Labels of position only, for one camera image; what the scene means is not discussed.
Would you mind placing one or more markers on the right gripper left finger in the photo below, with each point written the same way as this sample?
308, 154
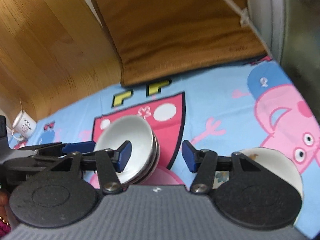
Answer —
107, 163

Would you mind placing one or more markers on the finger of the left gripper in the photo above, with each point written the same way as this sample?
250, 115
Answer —
82, 147

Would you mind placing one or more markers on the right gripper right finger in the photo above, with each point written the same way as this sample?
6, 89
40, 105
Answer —
205, 163

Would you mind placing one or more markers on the white bowl stack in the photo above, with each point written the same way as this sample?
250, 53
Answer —
144, 147

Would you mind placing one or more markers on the white floral plate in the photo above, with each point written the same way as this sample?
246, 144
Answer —
264, 190

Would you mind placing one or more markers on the person's hand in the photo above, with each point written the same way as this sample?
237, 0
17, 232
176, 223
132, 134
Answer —
3, 205

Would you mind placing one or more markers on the white enamel mug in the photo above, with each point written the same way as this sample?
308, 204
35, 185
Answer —
23, 126

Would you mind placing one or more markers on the Peppa Pig blue tablecloth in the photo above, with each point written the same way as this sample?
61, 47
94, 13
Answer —
225, 109

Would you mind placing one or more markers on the brown seat cushion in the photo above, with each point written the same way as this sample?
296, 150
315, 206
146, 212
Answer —
158, 38

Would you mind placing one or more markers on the frosted glass sliding door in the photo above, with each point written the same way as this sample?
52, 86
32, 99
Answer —
291, 30

